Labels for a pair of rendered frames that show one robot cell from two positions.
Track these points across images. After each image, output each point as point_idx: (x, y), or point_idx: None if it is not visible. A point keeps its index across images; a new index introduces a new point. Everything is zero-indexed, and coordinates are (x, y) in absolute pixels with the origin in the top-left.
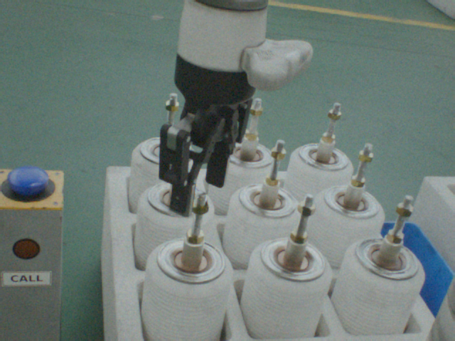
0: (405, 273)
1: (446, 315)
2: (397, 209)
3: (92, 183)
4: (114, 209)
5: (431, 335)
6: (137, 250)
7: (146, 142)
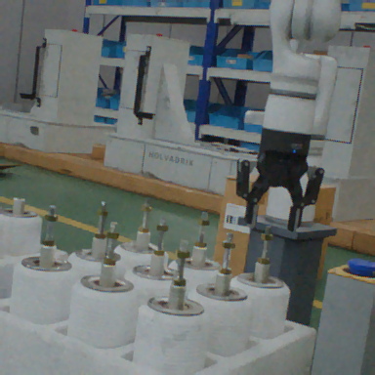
0: None
1: (318, 143)
2: (150, 208)
3: None
4: (229, 367)
5: (313, 154)
6: (246, 346)
7: (184, 312)
